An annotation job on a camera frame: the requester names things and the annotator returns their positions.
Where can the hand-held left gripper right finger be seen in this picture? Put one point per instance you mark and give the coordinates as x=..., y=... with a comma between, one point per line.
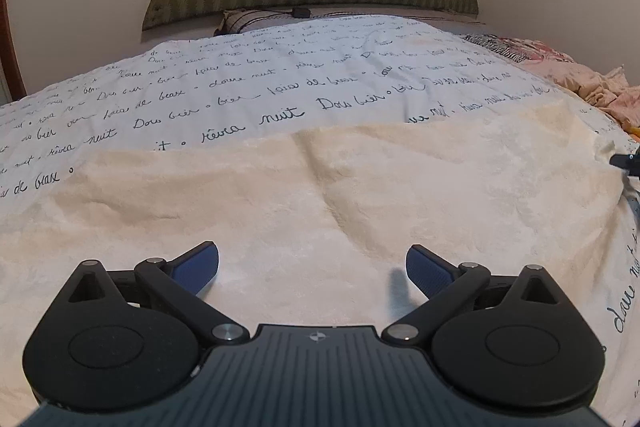
x=425, y=269

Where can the striped pillow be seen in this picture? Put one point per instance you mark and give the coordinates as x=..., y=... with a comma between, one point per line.
x=245, y=21

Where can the small black device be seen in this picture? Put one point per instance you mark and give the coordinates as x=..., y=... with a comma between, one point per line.
x=301, y=12

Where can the white script-printed blanket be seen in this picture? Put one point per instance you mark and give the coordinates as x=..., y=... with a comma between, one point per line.
x=250, y=72

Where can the zebra-striped cloth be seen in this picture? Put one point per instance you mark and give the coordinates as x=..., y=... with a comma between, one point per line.
x=492, y=47

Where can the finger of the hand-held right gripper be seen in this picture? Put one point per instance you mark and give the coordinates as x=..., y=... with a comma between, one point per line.
x=627, y=161

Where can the brown wooden door frame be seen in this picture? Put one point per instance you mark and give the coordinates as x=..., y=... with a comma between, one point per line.
x=10, y=32

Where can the cream towel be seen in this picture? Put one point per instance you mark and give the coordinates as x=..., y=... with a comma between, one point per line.
x=325, y=197

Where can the pink floral quilt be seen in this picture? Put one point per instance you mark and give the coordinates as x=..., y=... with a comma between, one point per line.
x=590, y=77

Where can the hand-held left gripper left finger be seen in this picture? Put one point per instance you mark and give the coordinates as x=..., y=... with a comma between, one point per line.
x=197, y=269

